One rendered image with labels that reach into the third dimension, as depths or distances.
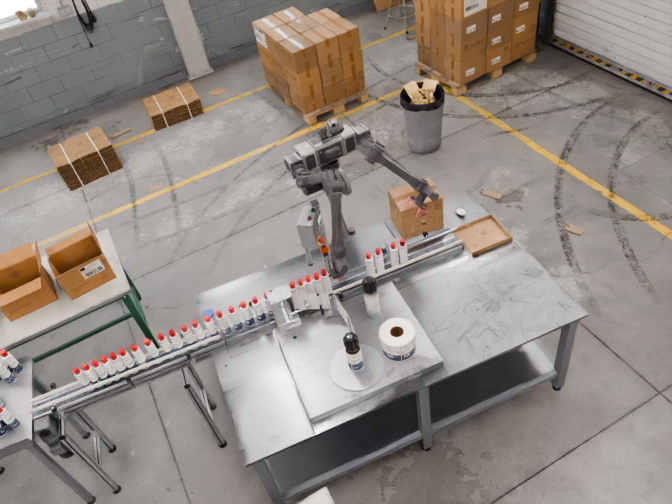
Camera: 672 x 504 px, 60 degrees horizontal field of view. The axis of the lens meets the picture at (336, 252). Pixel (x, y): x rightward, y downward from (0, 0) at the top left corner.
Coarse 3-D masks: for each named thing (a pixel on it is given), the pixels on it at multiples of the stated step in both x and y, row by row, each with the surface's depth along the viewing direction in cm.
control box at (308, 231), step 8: (304, 208) 339; (304, 216) 334; (312, 216) 333; (296, 224) 331; (304, 224) 329; (312, 224) 329; (304, 232) 333; (312, 232) 332; (320, 232) 343; (304, 240) 338; (312, 240) 336; (312, 248) 342
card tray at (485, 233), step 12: (492, 216) 399; (468, 228) 398; (480, 228) 397; (492, 228) 395; (504, 228) 389; (468, 240) 390; (480, 240) 389; (492, 240) 387; (504, 240) 382; (480, 252) 381
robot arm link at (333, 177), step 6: (318, 174) 342; (324, 174) 335; (330, 174) 330; (336, 174) 331; (300, 180) 359; (306, 180) 356; (312, 180) 350; (318, 180) 344; (324, 180) 337; (330, 180) 328; (336, 180) 330; (300, 186) 361; (312, 186) 365; (336, 186) 329; (342, 186) 331
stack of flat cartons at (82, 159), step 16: (96, 128) 679; (64, 144) 665; (80, 144) 660; (96, 144) 654; (64, 160) 640; (80, 160) 639; (96, 160) 649; (112, 160) 659; (64, 176) 639; (80, 176) 649; (96, 176) 659
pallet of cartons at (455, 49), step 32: (416, 0) 659; (448, 0) 609; (480, 0) 604; (512, 0) 626; (416, 32) 688; (448, 32) 633; (480, 32) 629; (512, 32) 655; (416, 64) 711; (448, 64) 661; (480, 64) 656; (512, 64) 698
